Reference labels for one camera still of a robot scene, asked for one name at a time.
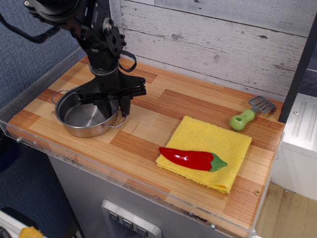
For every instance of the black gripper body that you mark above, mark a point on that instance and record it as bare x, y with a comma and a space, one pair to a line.
112, 86

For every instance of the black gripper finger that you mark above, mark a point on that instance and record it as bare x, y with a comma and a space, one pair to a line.
125, 104
108, 108

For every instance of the silver steel pot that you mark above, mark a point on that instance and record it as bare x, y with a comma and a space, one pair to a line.
85, 120

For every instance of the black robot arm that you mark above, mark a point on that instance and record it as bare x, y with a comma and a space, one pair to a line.
90, 23

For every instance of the yellow folded cloth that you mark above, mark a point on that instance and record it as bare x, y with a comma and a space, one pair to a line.
195, 135

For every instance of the grey toy fridge cabinet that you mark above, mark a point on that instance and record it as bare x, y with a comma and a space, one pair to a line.
152, 203

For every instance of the red toy chili pepper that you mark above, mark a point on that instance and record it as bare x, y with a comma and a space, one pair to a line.
197, 160

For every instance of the silver dispenser panel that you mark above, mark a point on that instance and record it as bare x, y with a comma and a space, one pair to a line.
134, 226

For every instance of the yellow object bottom left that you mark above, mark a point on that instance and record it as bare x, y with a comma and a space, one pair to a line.
30, 232

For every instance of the clear acrylic guard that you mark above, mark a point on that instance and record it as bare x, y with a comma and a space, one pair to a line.
207, 81

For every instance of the white side cabinet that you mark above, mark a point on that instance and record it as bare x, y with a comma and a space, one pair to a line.
295, 167

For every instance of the dark grey vertical post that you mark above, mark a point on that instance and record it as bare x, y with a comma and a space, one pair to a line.
116, 14

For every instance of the green handled toy spatula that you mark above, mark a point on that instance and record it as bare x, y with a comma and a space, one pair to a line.
258, 104

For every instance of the dark right vertical post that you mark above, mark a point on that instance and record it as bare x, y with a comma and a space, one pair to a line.
299, 73

